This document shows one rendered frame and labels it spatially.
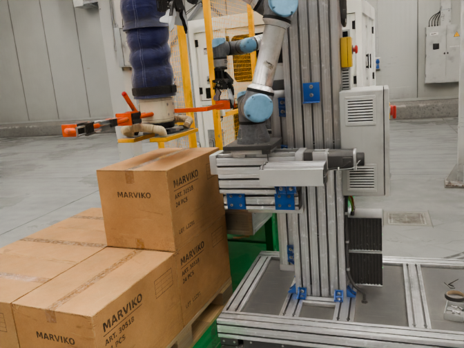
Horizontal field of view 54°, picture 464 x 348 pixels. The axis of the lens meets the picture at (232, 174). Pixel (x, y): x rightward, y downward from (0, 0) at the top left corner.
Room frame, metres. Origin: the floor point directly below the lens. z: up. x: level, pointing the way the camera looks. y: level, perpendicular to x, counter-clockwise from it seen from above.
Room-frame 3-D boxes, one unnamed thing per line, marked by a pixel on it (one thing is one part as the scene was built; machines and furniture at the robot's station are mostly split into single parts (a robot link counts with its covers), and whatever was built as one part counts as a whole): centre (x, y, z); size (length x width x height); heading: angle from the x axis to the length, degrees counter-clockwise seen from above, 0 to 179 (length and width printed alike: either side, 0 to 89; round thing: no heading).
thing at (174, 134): (2.35, 0.28, 1.08); 0.34 x 0.10 x 0.05; 156
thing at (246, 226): (2.71, 0.22, 0.48); 0.70 x 0.03 x 0.15; 66
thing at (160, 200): (2.39, 0.36, 0.74); 0.60 x 0.40 x 0.40; 156
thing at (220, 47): (2.54, 0.01, 1.48); 0.09 x 0.08 x 0.11; 112
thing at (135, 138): (2.43, 0.45, 1.08); 0.34 x 0.10 x 0.05; 156
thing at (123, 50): (3.76, 0.75, 1.62); 0.20 x 0.05 x 0.30; 156
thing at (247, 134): (2.04, -0.11, 1.09); 0.15 x 0.15 x 0.10
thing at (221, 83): (2.53, 0.01, 1.33); 0.09 x 0.08 x 0.12; 156
